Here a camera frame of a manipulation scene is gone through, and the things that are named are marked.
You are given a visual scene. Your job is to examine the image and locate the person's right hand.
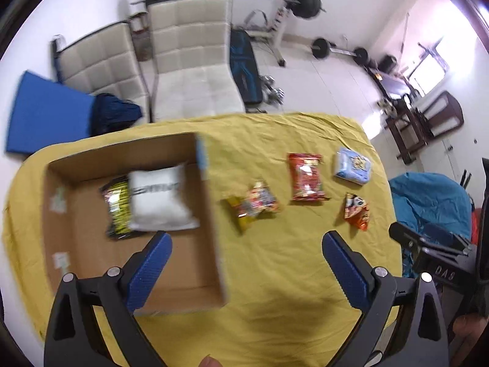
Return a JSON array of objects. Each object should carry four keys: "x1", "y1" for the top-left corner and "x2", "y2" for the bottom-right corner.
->
[{"x1": 453, "y1": 312, "x2": 489, "y2": 352}]

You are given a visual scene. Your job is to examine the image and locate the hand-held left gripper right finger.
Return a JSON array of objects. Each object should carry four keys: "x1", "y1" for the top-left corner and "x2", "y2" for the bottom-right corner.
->
[{"x1": 322, "y1": 230, "x2": 450, "y2": 367}]

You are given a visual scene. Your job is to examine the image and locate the light blue snack packet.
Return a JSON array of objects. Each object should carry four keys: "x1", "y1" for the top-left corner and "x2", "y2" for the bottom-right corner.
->
[{"x1": 333, "y1": 147, "x2": 372, "y2": 185}]

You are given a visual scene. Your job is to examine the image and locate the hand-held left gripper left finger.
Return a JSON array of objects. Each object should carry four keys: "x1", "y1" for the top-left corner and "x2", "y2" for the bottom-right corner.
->
[{"x1": 44, "y1": 230, "x2": 173, "y2": 367}]

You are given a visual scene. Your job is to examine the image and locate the large beige padded chair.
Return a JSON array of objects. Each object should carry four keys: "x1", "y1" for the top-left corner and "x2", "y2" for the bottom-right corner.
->
[{"x1": 147, "y1": 0, "x2": 245, "y2": 123}]

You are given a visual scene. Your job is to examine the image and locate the blue foam mat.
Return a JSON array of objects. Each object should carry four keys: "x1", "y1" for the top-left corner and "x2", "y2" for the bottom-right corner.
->
[{"x1": 6, "y1": 69, "x2": 96, "y2": 157}]

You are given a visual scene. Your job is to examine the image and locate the dark wooden desk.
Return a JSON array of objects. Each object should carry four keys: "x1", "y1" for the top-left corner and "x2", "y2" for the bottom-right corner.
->
[{"x1": 365, "y1": 63, "x2": 425, "y2": 154}]

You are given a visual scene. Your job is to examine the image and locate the window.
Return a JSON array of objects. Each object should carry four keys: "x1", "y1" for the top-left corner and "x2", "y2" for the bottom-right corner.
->
[{"x1": 407, "y1": 38, "x2": 449, "y2": 96}]

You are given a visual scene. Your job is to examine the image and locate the white snack packet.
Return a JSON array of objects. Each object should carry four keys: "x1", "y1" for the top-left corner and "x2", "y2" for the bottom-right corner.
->
[{"x1": 128, "y1": 164, "x2": 201, "y2": 232}]

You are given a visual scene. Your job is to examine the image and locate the blue bean bag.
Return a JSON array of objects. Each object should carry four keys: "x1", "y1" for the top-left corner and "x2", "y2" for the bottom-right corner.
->
[{"x1": 389, "y1": 172, "x2": 474, "y2": 280}]

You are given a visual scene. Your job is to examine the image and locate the yellow tablecloth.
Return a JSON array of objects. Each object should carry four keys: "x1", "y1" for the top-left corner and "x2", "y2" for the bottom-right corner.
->
[{"x1": 2, "y1": 113, "x2": 403, "y2": 367}]

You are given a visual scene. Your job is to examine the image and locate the dark wooden chair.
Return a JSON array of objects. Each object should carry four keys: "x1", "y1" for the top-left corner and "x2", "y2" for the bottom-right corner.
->
[{"x1": 386, "y1": 91, "x2": 465, "y2": 163}]

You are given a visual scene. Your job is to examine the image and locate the white barbell rack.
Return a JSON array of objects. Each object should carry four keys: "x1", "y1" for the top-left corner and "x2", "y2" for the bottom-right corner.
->
[{"x1": 244, "y1": 0, "x2": 310, "y2": 67}]

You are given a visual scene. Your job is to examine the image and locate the multicoloured snack packet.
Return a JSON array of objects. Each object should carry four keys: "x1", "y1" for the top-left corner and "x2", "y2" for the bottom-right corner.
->
[{"x1": 225, "y1": 180, "x2": 281, "y2": 234}]

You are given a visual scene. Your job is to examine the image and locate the black bag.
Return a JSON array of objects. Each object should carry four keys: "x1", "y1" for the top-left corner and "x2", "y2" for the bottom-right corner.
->
[{"x1": 380, "y1": 55, "x2": 400, "y2": 73}]

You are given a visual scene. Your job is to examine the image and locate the yellow and black snack packet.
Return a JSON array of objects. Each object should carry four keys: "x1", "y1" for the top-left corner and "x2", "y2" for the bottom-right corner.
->
[{"x1": 100, "y1": 176, "x2": 134, "y2": 241}]

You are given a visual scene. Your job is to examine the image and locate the metal dumbbells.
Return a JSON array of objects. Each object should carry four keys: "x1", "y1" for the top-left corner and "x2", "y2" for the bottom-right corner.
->
[{"x1": 260, "y1": 76, "x2": 285, "y2": 104}]

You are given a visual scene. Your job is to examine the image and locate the black and blue weight bench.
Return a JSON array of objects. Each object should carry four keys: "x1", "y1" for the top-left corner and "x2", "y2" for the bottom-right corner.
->
[{"x1": 229, "y1": 28, "x2": 264, "y2": 106}]

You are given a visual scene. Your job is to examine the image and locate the small beige padded chair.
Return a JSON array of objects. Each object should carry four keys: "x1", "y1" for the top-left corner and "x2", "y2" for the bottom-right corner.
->
[{"x1": 51, "y1": 21, "x2": 151, "y2": 123}]

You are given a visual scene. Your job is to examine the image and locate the red snack packet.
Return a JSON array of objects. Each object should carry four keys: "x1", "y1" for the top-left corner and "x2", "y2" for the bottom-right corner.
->
[{"x1": 287, "y1": 153, "x2": 331, "y2": 202}]

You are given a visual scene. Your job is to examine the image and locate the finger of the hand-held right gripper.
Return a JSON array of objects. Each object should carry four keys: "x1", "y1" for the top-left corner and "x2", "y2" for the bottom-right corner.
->
[
  {"x1": 389, "y1": 222, "x2": 474, "y2": 255},
  {"x1": 413, "y1": 248, "x2": 476, "y2": 285}
]

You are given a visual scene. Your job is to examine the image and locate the short barbell with small plates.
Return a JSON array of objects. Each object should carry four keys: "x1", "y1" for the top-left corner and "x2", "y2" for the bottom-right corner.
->
[{"x1": 311, "y1": 37, "x2": 369, "y2": 65}]

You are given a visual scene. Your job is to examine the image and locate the cardboard box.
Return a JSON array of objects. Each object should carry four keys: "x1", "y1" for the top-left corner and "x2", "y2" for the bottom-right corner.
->
[{"x1": 42, "y1": 132, "x2": 230, "y2": 316}]

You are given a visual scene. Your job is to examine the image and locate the small orange snack packet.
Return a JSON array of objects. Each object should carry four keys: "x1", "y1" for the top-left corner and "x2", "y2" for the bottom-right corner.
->
[{"x1": 343, "y1": 193, "x2": 372, "y2": 232}]

